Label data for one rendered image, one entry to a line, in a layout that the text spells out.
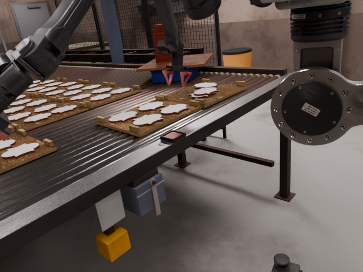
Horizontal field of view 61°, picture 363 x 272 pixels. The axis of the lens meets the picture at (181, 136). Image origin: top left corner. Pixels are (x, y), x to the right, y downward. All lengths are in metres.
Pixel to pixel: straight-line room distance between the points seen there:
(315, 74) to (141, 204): 0.73
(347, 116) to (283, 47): 4.46
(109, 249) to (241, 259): 1.03
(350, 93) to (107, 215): 0.81
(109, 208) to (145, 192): 0.14
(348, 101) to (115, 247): 0.85
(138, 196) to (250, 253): 1.06
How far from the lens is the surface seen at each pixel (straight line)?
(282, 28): 5.23
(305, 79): 0.81
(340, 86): 0.81
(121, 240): 1.16
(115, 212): 1.12
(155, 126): 1.37
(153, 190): 1.17
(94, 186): 1.03
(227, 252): 2.03
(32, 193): 1.10
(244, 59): 4.89
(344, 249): 2.14
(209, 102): 1.62
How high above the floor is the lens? 1.40
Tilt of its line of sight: 22 degrees down
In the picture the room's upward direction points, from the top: 7 degrees counter-clockwise
